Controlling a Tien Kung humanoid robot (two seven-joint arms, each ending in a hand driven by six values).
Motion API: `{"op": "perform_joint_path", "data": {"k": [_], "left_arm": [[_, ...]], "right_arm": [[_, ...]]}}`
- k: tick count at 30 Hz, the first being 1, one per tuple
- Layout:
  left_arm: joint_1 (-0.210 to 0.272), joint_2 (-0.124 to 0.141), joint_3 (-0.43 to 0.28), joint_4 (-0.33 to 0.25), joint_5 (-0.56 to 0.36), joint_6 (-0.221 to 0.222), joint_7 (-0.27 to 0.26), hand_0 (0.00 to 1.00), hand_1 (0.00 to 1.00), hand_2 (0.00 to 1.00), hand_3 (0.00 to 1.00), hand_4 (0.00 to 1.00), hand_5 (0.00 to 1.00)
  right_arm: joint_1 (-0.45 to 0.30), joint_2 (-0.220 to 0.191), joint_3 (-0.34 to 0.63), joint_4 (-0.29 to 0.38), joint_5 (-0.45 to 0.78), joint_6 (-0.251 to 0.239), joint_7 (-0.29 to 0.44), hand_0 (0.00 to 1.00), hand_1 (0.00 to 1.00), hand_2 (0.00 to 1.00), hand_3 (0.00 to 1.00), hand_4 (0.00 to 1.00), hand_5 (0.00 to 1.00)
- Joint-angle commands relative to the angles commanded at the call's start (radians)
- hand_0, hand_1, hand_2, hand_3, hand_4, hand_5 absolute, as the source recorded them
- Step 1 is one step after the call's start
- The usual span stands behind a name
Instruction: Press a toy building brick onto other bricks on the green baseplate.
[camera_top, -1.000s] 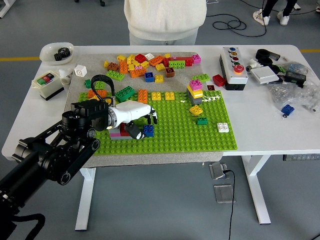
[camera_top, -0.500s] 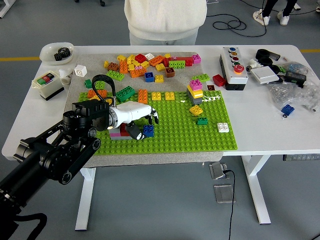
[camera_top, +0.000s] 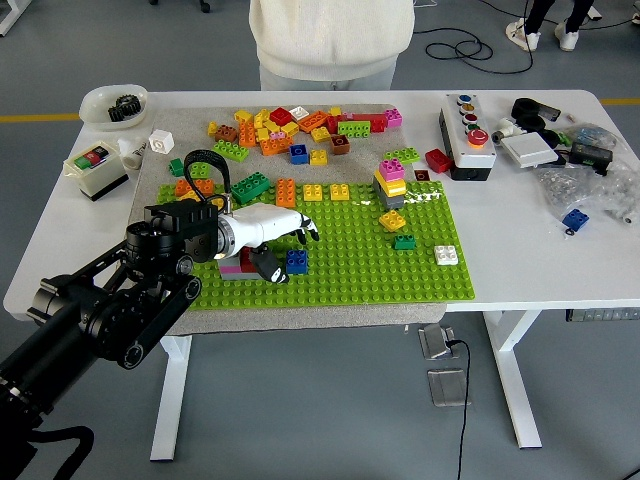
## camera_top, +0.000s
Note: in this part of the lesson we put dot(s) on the grey-brown table mat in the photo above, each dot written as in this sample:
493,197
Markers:
280,322

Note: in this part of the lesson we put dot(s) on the green studded baseplate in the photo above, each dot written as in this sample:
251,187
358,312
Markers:
350,270

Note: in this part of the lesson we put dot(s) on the white square toy brick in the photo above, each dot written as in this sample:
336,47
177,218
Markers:
446,254
299,112

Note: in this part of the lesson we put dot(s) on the metal floor socket plate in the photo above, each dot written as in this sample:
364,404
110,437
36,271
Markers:
434,340
447,387

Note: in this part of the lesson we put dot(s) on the person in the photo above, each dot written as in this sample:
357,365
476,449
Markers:
330,40
537,10

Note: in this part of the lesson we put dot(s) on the clear bag of screws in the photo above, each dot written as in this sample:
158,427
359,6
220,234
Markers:
565,187

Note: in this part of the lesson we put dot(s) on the green plastic part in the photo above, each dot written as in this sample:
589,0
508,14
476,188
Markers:
565,136

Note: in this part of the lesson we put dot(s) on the black electronic module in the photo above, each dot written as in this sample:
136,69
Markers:
591,155

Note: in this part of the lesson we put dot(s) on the white plastic bowl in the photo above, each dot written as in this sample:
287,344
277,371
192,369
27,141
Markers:
95,107

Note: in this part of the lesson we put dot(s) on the grey rectangular toy brick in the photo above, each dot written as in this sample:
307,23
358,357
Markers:
390,200

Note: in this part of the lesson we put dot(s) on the yellow square toy brick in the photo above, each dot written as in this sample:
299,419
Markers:
340,192
313,192
290,129
243,116
189,195
392,220
318,157
272,125
335,111
262,134
320,134
261,118

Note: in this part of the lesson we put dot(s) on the grey table control panel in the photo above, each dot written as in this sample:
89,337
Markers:
602,315

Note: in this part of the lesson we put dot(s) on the clear bag of blue parts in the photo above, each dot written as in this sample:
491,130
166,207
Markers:
592,134

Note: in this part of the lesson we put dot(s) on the orange long toy brick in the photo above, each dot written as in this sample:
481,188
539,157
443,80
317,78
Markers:
285,192
247,134
314,121
276,145
197,187

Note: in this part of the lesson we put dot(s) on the yellow rectangular toy brick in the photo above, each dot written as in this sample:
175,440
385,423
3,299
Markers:
392,186

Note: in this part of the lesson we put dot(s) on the grey button control box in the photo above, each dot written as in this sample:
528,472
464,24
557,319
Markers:
470,152

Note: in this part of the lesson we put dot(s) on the white green-red switch box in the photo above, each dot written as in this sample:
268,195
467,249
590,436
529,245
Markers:
97,172

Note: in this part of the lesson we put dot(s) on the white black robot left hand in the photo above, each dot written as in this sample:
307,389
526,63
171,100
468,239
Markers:
265,225

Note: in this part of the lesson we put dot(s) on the small dark green toy brick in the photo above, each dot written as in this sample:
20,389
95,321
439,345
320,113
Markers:
404,242
177,166

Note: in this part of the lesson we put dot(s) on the pink square toy brick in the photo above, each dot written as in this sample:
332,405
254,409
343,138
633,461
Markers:
393,117
392,169

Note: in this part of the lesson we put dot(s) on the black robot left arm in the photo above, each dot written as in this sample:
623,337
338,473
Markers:
100,310

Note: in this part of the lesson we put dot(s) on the clear bag of white parts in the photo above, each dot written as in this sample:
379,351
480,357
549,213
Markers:
622,195

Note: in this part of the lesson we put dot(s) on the white pipe fitting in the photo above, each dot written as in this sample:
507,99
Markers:
134,152
506,131

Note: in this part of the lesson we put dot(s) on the black round part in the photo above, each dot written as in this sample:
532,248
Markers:
551,137

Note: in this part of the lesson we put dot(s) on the black chair caster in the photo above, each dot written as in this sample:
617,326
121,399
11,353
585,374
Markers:
205,6

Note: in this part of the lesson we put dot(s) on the small brown toy brick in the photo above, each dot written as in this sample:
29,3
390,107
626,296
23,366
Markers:
422,175

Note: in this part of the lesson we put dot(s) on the pink flat toy brick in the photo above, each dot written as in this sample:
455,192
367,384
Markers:
231,272

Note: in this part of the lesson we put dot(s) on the small black box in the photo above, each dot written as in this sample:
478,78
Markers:
551,113

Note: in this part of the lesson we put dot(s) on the blue square toy brick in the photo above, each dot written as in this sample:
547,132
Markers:
298,153
299,261
575,219

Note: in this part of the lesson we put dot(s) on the grey long toy brick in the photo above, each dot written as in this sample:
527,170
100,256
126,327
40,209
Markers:
245,277

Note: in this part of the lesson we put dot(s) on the white plastic cube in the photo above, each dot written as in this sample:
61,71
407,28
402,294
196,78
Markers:
161,141

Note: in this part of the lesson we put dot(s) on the white furniture foot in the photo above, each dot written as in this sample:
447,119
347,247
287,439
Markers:
12,15

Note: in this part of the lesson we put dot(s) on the white table leg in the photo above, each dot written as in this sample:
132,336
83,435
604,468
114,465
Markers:
170,400
515,380

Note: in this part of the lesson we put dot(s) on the red square toy brick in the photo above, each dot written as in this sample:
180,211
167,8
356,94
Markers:
280,115
438,160
332,125

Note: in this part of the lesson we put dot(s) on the white wall switch plate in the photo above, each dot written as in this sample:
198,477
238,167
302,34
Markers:
529,150

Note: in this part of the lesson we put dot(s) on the red long toy brick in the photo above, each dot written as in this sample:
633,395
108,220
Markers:
246,260
372,120

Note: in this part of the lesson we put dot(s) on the black toothed gear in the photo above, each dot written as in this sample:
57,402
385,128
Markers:
116,114
129,105

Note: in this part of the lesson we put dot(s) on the dark green long toy brick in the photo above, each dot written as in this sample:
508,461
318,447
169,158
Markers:
249,188

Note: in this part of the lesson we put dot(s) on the lime long toy brick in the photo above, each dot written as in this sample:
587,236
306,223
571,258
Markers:
354,129
401,155
231,149

